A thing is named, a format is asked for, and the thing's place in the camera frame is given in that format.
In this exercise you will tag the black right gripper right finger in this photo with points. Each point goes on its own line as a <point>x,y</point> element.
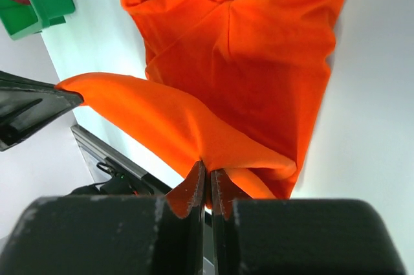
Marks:
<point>297,236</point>

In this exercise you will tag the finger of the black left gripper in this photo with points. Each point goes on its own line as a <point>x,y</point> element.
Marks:
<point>28,106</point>

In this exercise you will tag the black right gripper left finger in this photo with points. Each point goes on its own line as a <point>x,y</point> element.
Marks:
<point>112,234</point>

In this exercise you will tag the orange t-shirt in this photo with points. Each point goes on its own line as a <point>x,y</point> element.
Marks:
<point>235,84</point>

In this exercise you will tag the green plastic bin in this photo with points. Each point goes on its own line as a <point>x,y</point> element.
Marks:
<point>23,20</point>

